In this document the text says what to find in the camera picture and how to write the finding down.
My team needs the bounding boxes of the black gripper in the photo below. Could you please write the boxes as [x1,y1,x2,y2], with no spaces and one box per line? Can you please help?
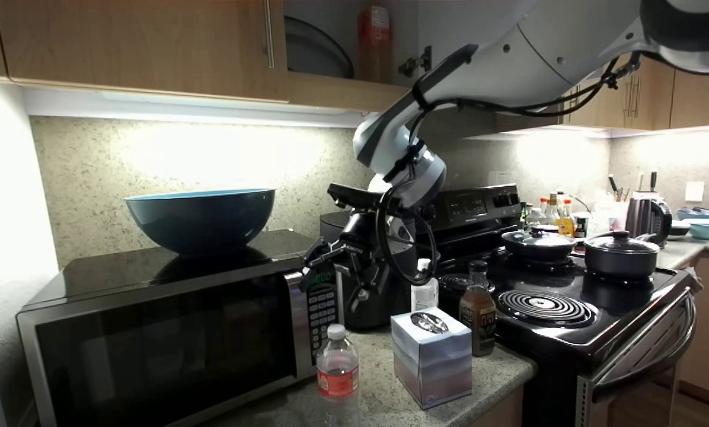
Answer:
[300,205,409,320]

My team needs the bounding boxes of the clear red-label water bottle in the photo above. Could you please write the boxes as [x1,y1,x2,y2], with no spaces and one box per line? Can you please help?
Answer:
[315,320,363,404]

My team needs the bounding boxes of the white-cap white-label bottle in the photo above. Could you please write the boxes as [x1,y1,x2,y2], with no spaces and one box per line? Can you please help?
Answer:
[409,256,442,313]

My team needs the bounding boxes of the brown sauce bottle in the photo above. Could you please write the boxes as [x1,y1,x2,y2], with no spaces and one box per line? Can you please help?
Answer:
[455,258,500,361]

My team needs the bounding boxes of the under-cabinet light strip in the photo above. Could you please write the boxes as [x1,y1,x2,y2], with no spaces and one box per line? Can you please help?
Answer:
[20,83,373,130]

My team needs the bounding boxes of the metal cabinet hinge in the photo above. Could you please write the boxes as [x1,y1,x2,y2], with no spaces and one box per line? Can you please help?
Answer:
[397,45,436,81]

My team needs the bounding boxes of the yellow oil bottle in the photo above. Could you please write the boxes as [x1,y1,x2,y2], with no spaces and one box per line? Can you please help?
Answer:
[556,196,580,239]

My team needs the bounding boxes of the white-lined cabinet door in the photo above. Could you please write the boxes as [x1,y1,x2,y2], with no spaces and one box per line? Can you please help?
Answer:
[414,0,538,116]

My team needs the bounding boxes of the black air fryer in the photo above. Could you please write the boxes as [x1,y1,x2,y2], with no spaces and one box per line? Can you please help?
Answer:
[318,205,421,335]

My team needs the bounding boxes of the cube tissue box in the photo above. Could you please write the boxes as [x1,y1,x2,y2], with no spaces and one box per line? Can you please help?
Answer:
[389,309,475,412]

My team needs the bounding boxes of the large blue bowl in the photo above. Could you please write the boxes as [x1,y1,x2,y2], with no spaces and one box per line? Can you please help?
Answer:
[124,188,278,260]

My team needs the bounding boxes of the black steel microwave oven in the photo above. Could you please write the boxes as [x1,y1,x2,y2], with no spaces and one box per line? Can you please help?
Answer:
[15,227,348,427]

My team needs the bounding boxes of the black lidded flat pan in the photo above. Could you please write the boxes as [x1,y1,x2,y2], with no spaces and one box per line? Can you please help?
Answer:
[498,224,580,267]

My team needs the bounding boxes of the black-rimmed grey plate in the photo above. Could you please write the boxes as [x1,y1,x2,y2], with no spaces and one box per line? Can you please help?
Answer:
[283,11,356,81]

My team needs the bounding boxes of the yellow red pasta package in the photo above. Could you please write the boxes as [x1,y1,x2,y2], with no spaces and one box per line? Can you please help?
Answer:
[356,0,397,84]

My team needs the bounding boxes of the black electric stove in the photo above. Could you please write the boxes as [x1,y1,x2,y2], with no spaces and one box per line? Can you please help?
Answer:
[380,183,705,427]

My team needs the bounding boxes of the black lidded pot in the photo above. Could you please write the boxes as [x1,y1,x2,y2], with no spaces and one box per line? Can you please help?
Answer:
[581,229,661,281]

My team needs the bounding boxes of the steel electric kettle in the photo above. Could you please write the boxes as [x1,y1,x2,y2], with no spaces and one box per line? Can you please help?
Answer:
[625,189,677,246]

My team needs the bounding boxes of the wooden cabinets beside hood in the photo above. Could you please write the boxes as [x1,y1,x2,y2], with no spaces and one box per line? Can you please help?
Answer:
[563,54,709,133]

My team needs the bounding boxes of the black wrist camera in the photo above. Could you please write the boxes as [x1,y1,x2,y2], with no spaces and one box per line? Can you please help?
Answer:
[325,181,385,214]

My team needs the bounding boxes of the wooden wall cabinet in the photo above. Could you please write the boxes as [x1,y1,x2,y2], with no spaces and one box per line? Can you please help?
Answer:
[0,0,421,116]

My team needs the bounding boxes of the white wall outlet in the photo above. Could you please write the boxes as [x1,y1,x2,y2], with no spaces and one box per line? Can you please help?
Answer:
[683,181,707,205]

